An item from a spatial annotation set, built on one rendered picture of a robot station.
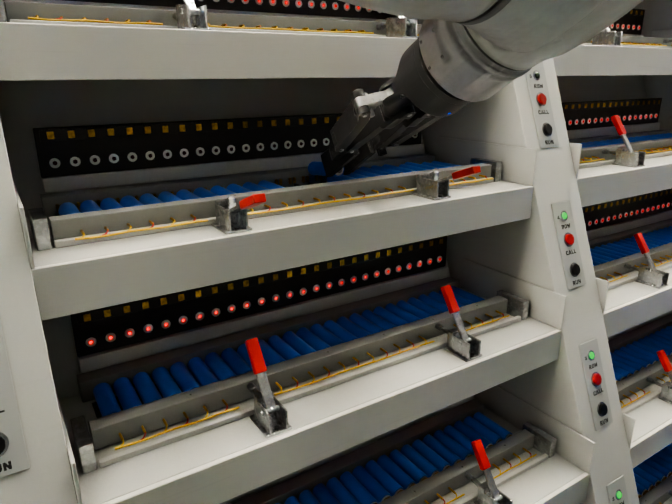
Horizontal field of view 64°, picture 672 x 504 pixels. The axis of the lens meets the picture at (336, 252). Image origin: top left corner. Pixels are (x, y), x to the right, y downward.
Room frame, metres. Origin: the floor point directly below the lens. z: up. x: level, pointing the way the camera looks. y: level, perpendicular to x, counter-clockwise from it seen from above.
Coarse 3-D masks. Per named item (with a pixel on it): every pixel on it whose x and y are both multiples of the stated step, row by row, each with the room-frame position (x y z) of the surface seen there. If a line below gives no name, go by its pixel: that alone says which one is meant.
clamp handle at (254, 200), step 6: (228, 198) 0.53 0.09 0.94; (234, 198) 0.53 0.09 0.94; (246, 198) 0.48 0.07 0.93; (252, 198) 0.47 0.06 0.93; (258, 198) 0.47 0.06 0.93; (264, 198) 0.47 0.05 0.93; (228, 204) 0.53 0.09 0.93; (234, 204) 0.53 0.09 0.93; (240, 204) 0.50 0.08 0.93; (246, 204) 0.48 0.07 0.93; (252, 204) 0.48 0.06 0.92; (258, 204) 0.48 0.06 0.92; (234, 210) 0.52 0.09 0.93; (240, 210) 0.52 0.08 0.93
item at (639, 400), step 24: (624, 336) 1.07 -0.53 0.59; (648, 336) 1.08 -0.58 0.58; (624, 360) 0.99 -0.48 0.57; (648, 360) 0.99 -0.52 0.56; (624, 384) 0.91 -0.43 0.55; (648, 384) 0.94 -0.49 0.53; (624, 408) 0.88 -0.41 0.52; (648, 408) 0.88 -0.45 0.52; (648, 432) 0.82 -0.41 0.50; (648, 456) 0.83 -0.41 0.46
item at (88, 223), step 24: (456, 168) 0.73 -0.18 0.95; (480, 168) 0.75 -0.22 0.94; (264, 192) 0.59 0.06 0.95; (288, 192) 0.60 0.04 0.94; (312, 192) 0.62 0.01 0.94; (336, 192) 0.63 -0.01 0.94; (360, 192) 0.65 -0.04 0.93; (72, 216) 0.49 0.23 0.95; (96, 216) 0.50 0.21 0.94; (120, 216) 0.51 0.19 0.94; (144, 216) 0.52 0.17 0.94; (168, 216) 0.53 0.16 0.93; (192, 216) 0.54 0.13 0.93
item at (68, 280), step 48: (480, 144) 0.80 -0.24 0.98; (48, 192) 0.59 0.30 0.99; (480, 192) 0.70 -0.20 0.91; (528, 192) 0.74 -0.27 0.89; (48, 240) 0.48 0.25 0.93; (144, 240) 0.50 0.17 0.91; (192, 240) 0.50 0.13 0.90; (240, 240) 0.52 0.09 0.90; (288, 240) 0.55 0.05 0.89; (336, 240) 0.58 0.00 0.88; (384, 240) 0.62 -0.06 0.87; (48, 288) 0.44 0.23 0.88; (96, 288) 0.46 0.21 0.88; (144, 288) 0.48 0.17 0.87; (192, 288) 0.51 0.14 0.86
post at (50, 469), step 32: (0, 128) 0.43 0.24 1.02; (0, 160) 0.43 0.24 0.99; (0, 192) 0.42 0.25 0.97; (0, 224) 0.42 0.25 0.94; (0, 256) 0.42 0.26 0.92; (0, 288) 0.42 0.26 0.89; (32, 288) 0.43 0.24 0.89; (0, 320) 0.42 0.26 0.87; (32, 320) 0.43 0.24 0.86; (32, 352) 0.42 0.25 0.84; (32, 384) 0.42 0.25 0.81; (32, 416) 0.42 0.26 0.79; (32, 448) 0.42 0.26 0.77; (64, 448) 0.43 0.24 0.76; (0, 480) 0.41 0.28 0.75; (32, 480) 0.42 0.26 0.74; (64, 480) 0.43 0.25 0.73
